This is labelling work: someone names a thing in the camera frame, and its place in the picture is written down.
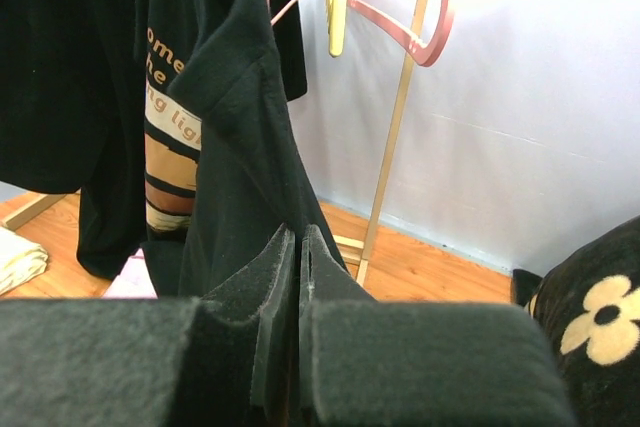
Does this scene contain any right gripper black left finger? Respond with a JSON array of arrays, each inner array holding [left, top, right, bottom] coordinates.
[[1, 229, 295, 426]]

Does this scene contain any black t shirt with print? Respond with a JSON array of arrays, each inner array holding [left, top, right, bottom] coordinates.
[[77, 0, 331, 296]]

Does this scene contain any black t shirt far left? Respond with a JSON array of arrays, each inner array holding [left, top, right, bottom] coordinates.
[[1, 0, 144, 195]]

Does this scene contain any pink t shirt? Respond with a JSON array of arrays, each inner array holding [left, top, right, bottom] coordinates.
[[102, 249, 157, 299]]

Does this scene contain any wooden clothes rack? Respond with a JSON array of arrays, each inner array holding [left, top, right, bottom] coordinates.
[[0, 0, 436, 288]]

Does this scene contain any pink plastic hanger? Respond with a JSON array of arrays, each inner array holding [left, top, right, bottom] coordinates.
[[345, 0, 456, 68]]

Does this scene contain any black floral plush blanket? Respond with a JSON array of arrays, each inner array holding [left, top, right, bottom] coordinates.
[[511, 218, 639, 427]]

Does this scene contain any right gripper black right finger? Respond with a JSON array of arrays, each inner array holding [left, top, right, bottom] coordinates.
[[299, 225, 577, 426]]

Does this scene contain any folded cream cloth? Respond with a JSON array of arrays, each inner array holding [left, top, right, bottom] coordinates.
[[1, 227, 49, 294]]

